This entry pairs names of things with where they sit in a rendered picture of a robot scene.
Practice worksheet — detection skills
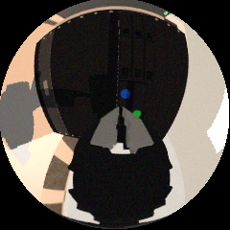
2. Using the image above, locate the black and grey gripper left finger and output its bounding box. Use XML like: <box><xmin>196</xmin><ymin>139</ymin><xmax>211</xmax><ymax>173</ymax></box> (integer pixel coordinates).
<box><xmin>68</xmin><ymin>106</ymin><xmax>120</xmax><ymax>172</ymax></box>

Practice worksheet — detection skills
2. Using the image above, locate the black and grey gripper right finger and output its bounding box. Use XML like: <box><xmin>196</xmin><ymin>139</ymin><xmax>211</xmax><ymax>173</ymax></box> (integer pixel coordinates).
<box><xmin>120</xmin><ymin>107</ymin><xmax>173</xmax><ymax>170</ymax></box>

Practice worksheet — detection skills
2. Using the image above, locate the black open-frame server rack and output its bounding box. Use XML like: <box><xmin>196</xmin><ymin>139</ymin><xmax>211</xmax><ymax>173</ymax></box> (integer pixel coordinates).
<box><xmin>34</xmin><ymin>10</ymin><xmax>189</xmax><ymax>140</ymax></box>

